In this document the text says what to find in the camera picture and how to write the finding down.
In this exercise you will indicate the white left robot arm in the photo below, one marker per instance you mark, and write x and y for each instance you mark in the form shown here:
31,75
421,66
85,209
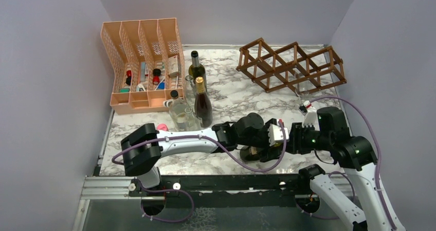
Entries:
141,150

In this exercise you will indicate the brown wooden wine rack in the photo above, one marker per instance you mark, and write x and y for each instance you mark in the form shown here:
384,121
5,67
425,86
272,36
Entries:
291,67

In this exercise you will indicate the green bottle silver cap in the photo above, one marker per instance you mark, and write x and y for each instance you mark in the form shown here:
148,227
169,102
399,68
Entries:
261,154

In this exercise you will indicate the white box in organizer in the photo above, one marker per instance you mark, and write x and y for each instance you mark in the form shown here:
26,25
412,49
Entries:
173,67

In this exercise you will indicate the pink bottle cap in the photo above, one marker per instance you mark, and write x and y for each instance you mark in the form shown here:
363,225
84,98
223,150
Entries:
162,127

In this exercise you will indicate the orange plastic desk organizer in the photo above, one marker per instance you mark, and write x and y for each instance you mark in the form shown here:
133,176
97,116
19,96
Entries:
141,46

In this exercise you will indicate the red black small item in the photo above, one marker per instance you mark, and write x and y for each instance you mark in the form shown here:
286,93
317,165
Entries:
128,77

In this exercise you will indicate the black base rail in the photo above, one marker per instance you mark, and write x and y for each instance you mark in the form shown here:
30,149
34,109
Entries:
221,191

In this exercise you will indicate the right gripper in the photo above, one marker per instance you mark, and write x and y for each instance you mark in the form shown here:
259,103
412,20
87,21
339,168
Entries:
295,144

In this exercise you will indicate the dark green wine bottle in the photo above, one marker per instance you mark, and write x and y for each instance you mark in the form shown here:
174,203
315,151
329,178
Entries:
197,69

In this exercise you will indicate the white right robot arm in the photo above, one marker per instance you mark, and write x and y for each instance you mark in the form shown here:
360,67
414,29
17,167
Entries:
326,129

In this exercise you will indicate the clear bottle with white label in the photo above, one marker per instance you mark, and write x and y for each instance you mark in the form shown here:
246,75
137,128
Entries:
177,112

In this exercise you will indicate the clear glass bottle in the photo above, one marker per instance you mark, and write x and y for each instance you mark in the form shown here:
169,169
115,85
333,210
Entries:
190,83

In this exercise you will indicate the red black cap item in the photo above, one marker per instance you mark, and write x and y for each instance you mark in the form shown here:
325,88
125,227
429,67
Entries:
156,76

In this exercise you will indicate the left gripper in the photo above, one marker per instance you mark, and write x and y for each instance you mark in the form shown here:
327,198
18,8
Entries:
270,124

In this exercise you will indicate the dark red gold-foil bottle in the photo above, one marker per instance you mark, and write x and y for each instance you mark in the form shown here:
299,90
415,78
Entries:
202,106

